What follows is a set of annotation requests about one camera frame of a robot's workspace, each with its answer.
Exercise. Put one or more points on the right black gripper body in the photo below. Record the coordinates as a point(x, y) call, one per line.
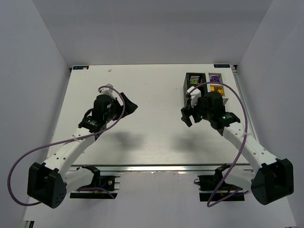
point(193, 114)

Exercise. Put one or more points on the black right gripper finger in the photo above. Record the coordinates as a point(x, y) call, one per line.
point(186, 119)
point(187, 110)

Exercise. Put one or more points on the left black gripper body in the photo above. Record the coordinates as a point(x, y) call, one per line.
point(121, 106)

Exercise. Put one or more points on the yellow striped lego assembly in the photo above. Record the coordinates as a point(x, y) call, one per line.
point(217, 88)

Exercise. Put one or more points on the purple lego brick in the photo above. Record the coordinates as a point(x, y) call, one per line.
point(215, 78)

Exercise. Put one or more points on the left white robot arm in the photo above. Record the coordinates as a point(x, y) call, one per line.
point(50, 181)

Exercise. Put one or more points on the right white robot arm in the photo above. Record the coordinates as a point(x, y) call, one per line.
point(272, 178)

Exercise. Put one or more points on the white slotted container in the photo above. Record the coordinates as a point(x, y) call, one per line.
point(225, 98)

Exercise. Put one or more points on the black slotted container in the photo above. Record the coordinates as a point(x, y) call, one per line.
point(200, 77)

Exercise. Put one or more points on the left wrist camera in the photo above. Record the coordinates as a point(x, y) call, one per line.
point(106, 90)

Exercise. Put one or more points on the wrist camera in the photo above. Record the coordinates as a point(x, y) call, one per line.
point(191, 96)
point(106, 90)

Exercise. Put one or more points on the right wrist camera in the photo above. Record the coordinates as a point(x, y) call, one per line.
point(191, 96)

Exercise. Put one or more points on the aluminium table rail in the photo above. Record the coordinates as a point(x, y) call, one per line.
point(157, 168)

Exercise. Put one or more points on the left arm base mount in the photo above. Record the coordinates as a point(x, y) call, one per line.
point(101, 186)

